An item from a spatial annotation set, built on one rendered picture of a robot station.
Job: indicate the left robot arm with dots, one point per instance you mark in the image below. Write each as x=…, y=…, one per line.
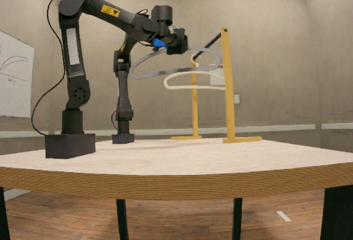
x=124, y=114

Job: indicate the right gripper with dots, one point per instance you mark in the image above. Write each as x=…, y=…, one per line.
x=178, y=45

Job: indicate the yellow wooden garment rack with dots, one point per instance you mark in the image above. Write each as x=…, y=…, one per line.
x=228, y=93

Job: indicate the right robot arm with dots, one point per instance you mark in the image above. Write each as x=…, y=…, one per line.
x=137, y=26

